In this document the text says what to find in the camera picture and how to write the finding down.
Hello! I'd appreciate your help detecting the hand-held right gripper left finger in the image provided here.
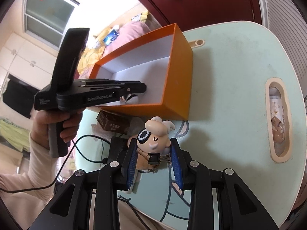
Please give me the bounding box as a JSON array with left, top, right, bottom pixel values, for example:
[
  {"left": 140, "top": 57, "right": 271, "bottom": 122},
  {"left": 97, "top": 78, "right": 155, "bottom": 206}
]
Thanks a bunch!
[{"left": 29, "top": 144, "right": 139, "bottom": 230}]

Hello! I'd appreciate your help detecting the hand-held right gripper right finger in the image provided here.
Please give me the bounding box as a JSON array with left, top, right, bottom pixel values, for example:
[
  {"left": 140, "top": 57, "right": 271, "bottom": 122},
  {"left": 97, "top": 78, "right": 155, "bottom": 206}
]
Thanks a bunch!
[{"left": 170, "top": 138, "right": 280, "bottom": 230}]

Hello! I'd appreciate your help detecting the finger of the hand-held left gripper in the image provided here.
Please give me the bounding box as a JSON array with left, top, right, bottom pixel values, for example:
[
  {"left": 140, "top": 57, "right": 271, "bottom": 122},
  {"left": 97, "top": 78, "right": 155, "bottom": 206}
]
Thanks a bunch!
[
  {"left": 72, "top": 81, "right": 147, "bottom": 96},
  {"left": 81, "top": 78, "right": 142, "bottom": 84}
]

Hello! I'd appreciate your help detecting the black sponge block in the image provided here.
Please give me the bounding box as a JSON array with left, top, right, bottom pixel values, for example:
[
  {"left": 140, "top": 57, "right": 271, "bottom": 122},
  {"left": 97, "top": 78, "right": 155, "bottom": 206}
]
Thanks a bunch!
[{"left": 108, "top": 136, "right": 131, "bottom": 164}]

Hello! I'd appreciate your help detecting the brown drink carton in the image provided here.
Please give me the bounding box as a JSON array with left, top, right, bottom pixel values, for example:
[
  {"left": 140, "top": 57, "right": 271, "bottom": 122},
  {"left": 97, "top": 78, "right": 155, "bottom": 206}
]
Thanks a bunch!
[{"left": 97, "top": 110, "right": 135, "bottom": 135}]

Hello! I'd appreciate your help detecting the orange cardboard box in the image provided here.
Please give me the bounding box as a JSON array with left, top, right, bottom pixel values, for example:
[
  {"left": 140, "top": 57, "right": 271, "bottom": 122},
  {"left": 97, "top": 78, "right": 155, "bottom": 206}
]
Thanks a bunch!
[{"left": 87, "top": 23, "right": 194, "bottom": 121}]

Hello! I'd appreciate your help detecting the goggled cartoon figurine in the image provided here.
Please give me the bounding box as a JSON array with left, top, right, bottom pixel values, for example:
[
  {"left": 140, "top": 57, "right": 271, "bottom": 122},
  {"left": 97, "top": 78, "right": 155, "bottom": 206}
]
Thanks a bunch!
[{"left": 136, "top": 116, "right": 177, "bottom": 173}]

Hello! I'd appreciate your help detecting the person's left forearm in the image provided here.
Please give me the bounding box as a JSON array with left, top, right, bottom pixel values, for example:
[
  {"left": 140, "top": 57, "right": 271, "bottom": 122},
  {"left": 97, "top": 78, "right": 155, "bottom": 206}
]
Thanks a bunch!
[{"left": 0, "top": 134, "right": 60, "bottom": 205}]

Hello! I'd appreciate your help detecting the person's left hand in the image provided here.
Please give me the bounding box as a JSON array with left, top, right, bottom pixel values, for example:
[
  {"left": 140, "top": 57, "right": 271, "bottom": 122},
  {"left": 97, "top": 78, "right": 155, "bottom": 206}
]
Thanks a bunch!
[{"left": 30, "top": 107, "right": 83, "bottom": 150}]

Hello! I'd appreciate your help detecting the yellow pillow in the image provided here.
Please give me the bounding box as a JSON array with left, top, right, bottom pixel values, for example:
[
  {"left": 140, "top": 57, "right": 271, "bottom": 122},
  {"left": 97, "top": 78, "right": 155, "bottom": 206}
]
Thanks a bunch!
[{"left": 77, "top": 27, "right": 116, "bottom": 78}]

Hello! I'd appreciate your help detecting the smartphone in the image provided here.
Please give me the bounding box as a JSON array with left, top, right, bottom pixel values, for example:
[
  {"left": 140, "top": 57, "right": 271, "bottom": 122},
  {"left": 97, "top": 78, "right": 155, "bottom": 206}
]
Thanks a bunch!
[{"left": 103, "top": 28, "right": 120, "bottom": 45}]

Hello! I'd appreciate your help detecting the white wardrobe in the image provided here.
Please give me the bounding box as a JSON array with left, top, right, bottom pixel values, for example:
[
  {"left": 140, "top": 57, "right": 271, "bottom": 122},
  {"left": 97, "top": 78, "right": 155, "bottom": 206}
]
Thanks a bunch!
[{"left": 0, "top": 38, "right": 60, "bottom": 94}]

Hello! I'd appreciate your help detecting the person's beige clothing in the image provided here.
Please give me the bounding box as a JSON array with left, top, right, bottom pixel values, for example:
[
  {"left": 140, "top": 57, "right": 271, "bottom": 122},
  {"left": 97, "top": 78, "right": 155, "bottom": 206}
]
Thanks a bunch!
[{"left": 115, "top": 195, "right": 168, "bottom": 230}]

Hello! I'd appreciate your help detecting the dark cloth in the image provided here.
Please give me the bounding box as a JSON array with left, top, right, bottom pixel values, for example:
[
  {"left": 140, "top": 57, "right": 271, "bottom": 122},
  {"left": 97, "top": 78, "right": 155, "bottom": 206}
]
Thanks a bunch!
[{"left": 4, "top": 74, "right": 41, "bottom": 119}]

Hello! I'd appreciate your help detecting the window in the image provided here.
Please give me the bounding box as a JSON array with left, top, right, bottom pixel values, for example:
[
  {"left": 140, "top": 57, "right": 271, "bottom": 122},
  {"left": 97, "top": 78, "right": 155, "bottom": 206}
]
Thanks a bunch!
[{"left": 23, "top": 0, "right": 80, "bottom": 49}]

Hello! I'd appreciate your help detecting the pink blanket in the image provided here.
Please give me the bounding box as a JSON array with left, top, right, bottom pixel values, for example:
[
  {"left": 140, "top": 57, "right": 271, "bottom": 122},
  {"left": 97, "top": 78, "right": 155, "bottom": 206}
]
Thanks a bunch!
[{"left": 119, "top": 21, "right": 154, "bottom": 40}]

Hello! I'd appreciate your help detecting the yellow cartoon cushion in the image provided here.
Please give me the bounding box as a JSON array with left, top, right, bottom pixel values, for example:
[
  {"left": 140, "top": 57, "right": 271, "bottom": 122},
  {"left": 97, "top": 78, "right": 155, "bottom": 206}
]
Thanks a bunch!
[{"left": 131, "top": 11, "right": 150, "bottom": 22}]

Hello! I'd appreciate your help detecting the green bedding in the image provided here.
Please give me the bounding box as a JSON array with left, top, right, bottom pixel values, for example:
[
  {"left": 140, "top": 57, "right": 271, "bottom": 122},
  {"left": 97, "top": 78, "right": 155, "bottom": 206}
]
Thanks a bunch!
[{"left": 0, "top": 117, "right": 31, "bottom": 152}]

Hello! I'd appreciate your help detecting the dark red door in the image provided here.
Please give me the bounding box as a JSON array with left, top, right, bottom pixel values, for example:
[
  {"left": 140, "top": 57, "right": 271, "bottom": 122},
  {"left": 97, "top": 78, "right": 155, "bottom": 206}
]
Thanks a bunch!
[{"left": 117, "top": 0, "right": 264, "bottom": 33}]

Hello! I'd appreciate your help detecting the white louvred closet door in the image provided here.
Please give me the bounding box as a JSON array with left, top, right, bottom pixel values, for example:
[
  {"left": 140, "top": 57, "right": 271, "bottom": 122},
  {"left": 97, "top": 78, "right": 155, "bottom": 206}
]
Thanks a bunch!
[{"left": 254, "top": 0, "right": 307, "bottom": 101}]

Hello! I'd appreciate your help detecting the black cable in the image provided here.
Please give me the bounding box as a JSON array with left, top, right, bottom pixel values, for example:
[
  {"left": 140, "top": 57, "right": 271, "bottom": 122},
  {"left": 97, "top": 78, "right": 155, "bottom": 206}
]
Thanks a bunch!
[
  {"left": 0, "top": 135, "right": 114, "bottom": 192},
  {"left": 120, "top": 195, "right": 154, "bottom": 230}
]

